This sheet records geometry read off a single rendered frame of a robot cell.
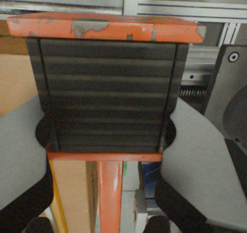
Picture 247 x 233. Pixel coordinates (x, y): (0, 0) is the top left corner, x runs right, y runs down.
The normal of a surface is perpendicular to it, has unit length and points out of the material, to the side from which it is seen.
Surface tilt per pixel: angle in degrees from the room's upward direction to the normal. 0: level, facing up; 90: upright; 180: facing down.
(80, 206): 1
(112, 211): 1
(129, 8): 0
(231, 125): 73
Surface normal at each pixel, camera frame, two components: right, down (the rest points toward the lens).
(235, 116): -0.94, 0.11
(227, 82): 0.03, 0.52
